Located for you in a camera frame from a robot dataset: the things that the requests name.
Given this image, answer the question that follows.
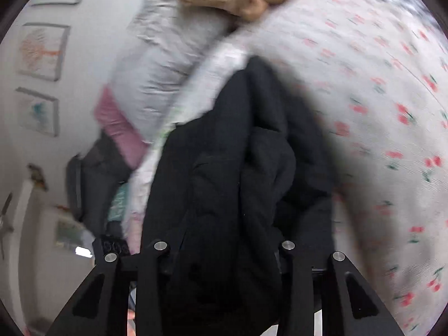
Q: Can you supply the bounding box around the cherry print bed sheet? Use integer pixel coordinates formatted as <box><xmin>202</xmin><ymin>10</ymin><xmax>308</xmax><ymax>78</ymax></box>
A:
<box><xmin>224</xmin><ymin>0</ymin><xmax>448</xmax><ymax>336</ymax></box>

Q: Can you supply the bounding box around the pink pillow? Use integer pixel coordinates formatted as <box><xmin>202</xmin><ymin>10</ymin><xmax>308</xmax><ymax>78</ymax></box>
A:
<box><xmin>94</xmin><ymin>87</ymin><xmax>155</xmax><ymax>169</ymax></box>

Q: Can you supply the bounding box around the small wall ornament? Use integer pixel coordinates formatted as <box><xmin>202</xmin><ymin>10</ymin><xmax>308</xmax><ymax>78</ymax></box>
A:
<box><xmin>28</xmin><ymin>164</ymin><xmax>48</xmax><ymax>191</ymax></box>

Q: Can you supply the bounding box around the black padded jacket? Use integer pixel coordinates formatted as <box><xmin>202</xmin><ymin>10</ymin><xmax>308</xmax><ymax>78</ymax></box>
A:
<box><xmin>135</xmin><ymin>56</ymin><xmax>337</xmax><ymax>336</ymax></box>

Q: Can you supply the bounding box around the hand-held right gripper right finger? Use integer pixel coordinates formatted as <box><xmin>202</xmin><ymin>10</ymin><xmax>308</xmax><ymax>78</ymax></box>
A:
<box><xmin>278</xmin><ymin>240</ymin><xmax>403</xmax><ymax>336</ymax></box>

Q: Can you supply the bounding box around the black perforated object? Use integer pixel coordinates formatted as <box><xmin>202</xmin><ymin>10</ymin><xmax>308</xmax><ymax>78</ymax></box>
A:
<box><xmin>93</xmin><ymin>234</ymin><xmax>131</xmax><ymax>257</ymax></box>

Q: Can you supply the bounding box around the teal patterned cushion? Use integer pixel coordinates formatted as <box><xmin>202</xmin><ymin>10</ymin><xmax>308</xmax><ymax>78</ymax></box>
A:
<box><xmin>107</xmin><ymin>184</ymin><xmax>130</xmax><ymax>223</ymax></box>

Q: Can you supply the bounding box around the white pillow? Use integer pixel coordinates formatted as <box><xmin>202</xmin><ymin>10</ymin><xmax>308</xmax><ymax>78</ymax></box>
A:
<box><xmin>112</xmin><ymin>0</ymin><xmax>239</xmax><ymax>144</ymax></box>

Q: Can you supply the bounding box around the peach plush toy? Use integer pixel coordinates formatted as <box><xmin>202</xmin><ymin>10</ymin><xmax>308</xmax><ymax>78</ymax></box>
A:
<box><xmin>241</xmin><ymin>0</ymin><xmax>272</xmax><ymax>22</ymax></box>

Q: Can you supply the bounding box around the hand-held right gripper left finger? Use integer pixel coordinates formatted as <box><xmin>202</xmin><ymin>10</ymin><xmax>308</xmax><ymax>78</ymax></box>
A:
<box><xmin>45</xmin><ymin>240</ymin><xmax>172</xmax><ymax>336</ymax></box>

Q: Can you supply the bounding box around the orange tree wall picture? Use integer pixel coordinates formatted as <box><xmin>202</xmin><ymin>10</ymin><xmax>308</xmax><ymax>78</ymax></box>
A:
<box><xmin>17</xmin><ymin>23</ymin><xmax>71</xmax><ymax>82</ymax></box>

